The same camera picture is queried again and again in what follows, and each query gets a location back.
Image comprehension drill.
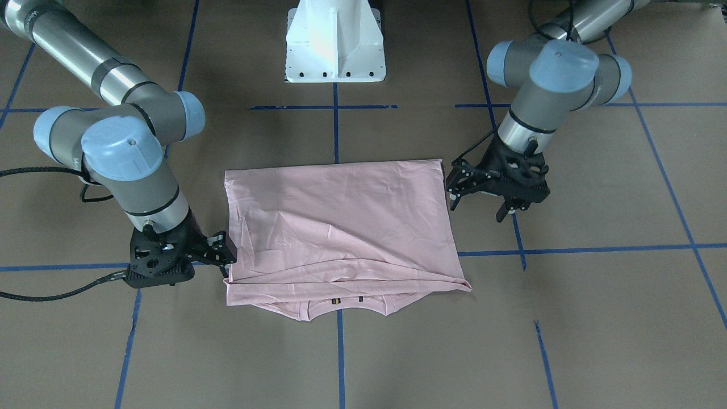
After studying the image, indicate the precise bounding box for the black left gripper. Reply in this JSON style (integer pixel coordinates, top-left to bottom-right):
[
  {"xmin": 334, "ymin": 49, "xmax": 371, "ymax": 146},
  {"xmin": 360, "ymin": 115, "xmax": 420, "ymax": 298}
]
[{"xmin": 446, "ymin": 136, "xmax": 550, "ymax": 223}]

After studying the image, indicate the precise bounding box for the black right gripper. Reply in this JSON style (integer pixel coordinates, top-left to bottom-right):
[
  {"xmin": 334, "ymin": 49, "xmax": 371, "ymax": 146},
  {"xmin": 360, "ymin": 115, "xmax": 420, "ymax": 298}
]
[{"xmin": 124, "ymin": 211, "xmax": 238, "ymax": 289}]

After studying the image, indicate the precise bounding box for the pink printed t-shirt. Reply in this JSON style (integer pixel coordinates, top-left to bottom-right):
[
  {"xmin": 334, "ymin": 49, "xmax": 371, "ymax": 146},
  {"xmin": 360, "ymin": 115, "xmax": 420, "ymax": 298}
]
[{"xmin": 224, "ymin": 158, "xmax": 472, "ymax": 322}]

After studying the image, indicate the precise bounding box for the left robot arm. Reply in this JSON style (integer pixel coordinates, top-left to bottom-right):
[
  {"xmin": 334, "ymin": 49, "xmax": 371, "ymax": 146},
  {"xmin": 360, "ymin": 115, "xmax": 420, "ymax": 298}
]
[{"xmin": 445, "ymin": 1, "xmax": 646, "ymax": 221}]

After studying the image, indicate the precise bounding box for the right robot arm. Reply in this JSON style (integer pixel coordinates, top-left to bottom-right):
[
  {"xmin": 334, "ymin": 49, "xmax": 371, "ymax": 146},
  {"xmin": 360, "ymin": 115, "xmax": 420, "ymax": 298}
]
[{"xmin": 2, "ymin": 1, "xmax": 236, "ymax": 289}]

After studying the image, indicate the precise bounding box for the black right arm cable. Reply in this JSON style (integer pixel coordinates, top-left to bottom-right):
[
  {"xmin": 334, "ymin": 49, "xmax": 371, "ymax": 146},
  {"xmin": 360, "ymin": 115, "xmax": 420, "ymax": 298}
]
[{"xmin": 0, "ymin": 165, "xmax": 137, "ymax": 302}]

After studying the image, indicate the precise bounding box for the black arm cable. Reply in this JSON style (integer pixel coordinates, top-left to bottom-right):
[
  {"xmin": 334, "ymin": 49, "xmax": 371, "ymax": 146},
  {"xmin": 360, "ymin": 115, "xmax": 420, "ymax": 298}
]
[
  {"xmin": 0, "ymin": 165, "xmax": 137, "ymax": 302},
  {"xmin": 454, "ymin": 0, "xmax": 614, "ymax": 165}
]

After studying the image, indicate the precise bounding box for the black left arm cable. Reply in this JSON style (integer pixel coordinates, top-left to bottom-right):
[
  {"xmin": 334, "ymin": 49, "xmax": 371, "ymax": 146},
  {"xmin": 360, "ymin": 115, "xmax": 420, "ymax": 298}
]
[{"xmin": 454, "ymin": 0, "xmax": 614, "ymax": 165}]

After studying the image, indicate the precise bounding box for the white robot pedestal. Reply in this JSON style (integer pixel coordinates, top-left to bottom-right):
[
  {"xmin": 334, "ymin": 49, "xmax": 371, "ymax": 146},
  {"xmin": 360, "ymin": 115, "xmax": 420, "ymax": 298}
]
[{"xmin": 284, "ymin": 1, "xmax": 387, "ymax": 84}]

